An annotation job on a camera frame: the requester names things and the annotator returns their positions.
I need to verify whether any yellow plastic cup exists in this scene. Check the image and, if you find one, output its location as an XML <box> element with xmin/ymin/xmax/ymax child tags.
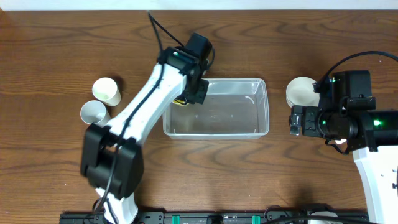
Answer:
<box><xmin>172</xmin><ymin>98</ymin><xmax>188</xmax><ymax>106</ymax></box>

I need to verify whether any grey plastic bowl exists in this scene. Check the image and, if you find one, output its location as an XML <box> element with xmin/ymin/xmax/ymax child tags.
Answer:
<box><xmin>285</xmin><ymin>77</ymin><xmax>320</xmax><ymax>107</ymax></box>

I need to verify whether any white plastic cup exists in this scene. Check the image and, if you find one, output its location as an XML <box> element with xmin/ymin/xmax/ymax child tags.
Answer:
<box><xmin>92</xmin><ymin>77</ymin><xmax>121</xmax><ymax>106</ymax></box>

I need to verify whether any grey plastic cup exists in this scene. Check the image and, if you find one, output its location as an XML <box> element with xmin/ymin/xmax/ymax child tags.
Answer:
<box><xmin>80</xmin><ymin>100</ymin><xmax>111</xmax><ymax>126</ymax></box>

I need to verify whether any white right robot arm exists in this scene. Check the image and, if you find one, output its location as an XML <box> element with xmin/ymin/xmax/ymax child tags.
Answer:
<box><xmin>289</xmin><ymin>70</ymin><xmax>397</xmax><ymax>223</ymax></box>

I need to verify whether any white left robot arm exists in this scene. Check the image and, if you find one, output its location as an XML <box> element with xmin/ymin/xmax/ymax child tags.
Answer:
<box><xmin>80</xmin><ymin>50</ymin><xmax>211</xmax><ymax>223</ymax></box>

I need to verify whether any clear plastic storage box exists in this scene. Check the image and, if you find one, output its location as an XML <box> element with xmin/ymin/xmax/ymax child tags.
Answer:
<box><xmin>162</xmin><ymin>78</ymin><xmax>270</xmax><ymax>140</ymax></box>

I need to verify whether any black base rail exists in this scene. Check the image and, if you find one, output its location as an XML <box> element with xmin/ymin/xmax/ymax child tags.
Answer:
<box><xmin>58</xmin><ymin>203</ymin><xmax>371</xmax><ymax>224</ymax></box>

